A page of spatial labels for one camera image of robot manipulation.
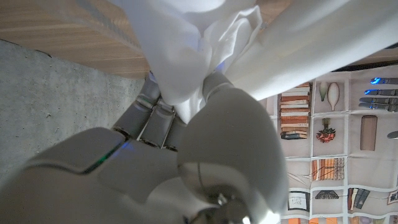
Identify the white cloth napkin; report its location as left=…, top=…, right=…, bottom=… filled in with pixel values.
left=107, top=0, right=398, bottom=125

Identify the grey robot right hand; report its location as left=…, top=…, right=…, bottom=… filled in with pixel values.
left=0, top=71, right=290, bottom=224

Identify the printed bookshelf backdrop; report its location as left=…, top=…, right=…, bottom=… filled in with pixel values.
left=257, top=63, right=398, bottom=224

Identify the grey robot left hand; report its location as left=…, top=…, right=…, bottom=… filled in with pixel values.
left=357, top=76, right=398, bottom=140

